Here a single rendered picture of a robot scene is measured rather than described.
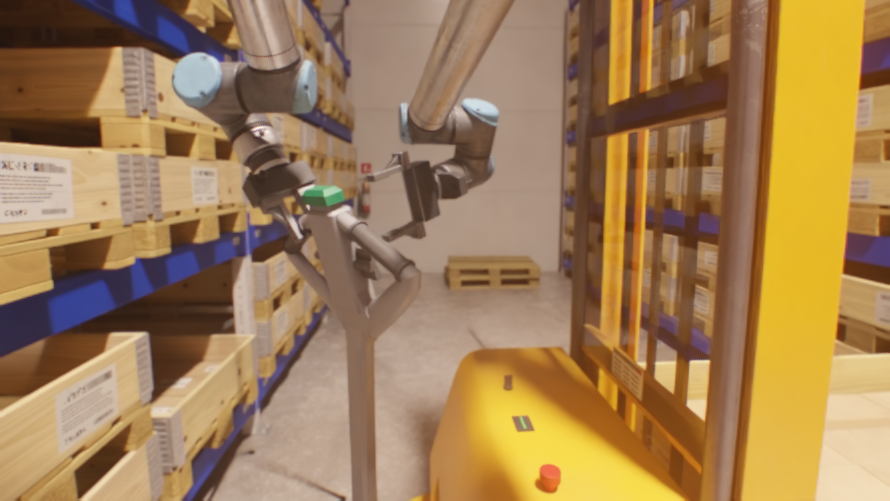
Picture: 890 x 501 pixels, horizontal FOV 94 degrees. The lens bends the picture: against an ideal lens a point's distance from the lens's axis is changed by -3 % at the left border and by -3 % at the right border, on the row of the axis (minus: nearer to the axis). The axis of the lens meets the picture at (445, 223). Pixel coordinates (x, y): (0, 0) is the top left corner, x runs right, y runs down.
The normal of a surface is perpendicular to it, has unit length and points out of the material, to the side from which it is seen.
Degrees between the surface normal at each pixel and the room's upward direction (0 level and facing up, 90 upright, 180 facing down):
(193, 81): 78
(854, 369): 90
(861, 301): 90
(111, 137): 90
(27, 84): 90
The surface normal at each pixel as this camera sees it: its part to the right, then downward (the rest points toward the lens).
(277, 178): 0.54, -0.39
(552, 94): 0.06, 0.11
